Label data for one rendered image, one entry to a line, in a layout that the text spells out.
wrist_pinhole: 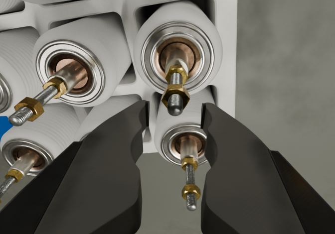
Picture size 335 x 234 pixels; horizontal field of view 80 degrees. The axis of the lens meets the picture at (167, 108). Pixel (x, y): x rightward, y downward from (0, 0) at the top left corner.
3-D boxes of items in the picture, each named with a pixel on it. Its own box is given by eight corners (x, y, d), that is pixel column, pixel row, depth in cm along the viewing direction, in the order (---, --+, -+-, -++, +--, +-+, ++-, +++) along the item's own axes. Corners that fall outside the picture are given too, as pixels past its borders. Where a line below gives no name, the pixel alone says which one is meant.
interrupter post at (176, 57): (180, 73, 22) (180, 87, 19) (161, 61, 21) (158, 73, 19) (193, 56, 21) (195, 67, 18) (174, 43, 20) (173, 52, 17)
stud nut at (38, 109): (47, 116, 17) (41, 122, 16) (28, 117, 17) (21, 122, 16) (37, 95, 16) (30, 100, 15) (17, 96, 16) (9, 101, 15)
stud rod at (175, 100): (179, 74, 19) (178, 119, 13) (169, 69, 19) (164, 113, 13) (184, 65, 19) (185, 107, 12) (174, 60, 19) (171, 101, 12)
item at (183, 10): (184, 63, 40) (187, 113, 24) (142, 35, 37) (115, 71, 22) (217, 20, 35) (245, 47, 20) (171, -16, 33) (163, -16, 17)
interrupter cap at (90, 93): (34, 84, 24) (30, 87, 23) (45, 24, 20) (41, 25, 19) (95, 111, 25) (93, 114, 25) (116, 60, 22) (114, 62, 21)
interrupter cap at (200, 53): (185, 102, 24) (185, 105, 23) (128, 67, 22) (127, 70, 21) (229, 49, 20) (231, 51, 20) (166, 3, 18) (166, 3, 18)
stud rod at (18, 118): (71, 83, 21) (24, 127, 15) (62, 84, 21) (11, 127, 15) (68, 75, 21) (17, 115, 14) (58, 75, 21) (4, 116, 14)
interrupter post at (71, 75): (60, 76, 23) (43, 89, 20) (65, 58, 22) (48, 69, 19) (80, 86, 23) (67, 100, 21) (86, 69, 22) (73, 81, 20)
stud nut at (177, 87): (180, 109, 15) (180, 115, 14) (159, 100, 15) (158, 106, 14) (193, 88, 14) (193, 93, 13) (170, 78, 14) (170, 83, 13)
